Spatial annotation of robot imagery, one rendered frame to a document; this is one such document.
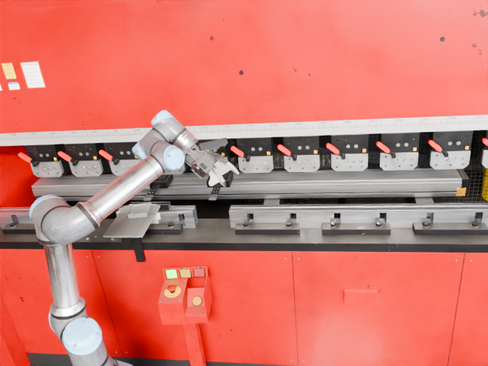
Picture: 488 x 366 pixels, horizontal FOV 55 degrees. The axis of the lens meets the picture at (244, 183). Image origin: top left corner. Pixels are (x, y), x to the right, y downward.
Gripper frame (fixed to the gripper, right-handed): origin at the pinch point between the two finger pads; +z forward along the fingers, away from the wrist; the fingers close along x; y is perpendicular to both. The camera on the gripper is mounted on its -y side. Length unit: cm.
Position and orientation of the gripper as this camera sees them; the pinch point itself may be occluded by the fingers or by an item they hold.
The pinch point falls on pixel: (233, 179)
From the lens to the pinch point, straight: 168.2
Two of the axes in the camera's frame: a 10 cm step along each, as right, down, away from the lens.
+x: 3.4, -3.1, -8.9
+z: 7.3, 6.8, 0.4
